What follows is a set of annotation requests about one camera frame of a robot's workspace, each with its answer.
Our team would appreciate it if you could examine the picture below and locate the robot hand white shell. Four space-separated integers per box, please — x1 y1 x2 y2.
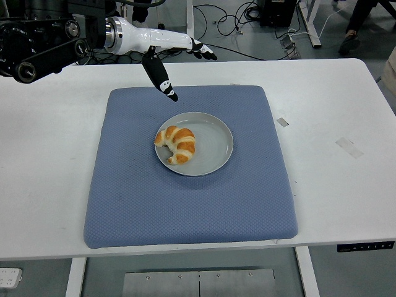
119 17 218 103

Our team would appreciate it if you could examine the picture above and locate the croissant bread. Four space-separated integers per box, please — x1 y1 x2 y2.
153 125 196 166

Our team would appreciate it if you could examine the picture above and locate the person's leg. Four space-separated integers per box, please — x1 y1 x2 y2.
132 0 152 22
345 0 396 32

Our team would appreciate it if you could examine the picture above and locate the white desk leg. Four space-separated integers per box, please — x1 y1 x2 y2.
185 0 196 38
298 0 322 49

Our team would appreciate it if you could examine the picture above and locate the grey round plate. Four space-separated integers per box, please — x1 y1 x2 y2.
153 111 234 178

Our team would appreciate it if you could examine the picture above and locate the black equipment box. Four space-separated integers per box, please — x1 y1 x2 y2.
259 0 299 28

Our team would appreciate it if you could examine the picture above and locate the grey floor socket box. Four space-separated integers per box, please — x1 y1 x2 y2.
280 33 301 59

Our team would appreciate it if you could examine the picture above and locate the blue quilted mat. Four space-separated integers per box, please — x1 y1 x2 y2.
82 85 299 250

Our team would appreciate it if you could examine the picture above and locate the person's dark shoe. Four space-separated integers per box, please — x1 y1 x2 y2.
338 29 361 56

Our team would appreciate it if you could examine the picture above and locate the large clear tape piece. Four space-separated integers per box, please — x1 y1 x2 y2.
335 137 364 160

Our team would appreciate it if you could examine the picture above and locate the beige fabric object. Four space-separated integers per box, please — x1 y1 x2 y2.
379 46 396 97

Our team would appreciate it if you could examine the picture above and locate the grey metal plate with screws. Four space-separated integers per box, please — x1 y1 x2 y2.
123 269 276 297

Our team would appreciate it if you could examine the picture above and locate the white table leg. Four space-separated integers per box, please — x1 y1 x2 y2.
294 246 321 297
64 257 87 297

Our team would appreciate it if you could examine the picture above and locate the white power strip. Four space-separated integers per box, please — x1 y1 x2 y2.
0 267 24 289

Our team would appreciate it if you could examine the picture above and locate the black table control panel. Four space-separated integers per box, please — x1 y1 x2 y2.
337 243 396 253

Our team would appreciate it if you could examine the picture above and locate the looped black floor cable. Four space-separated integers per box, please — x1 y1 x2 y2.
216 0 264 37

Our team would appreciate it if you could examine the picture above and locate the long black floor cable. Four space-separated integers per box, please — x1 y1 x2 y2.
210 45 267 61

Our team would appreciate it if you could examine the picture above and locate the white cable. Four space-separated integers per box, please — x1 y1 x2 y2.
287 6 344 38

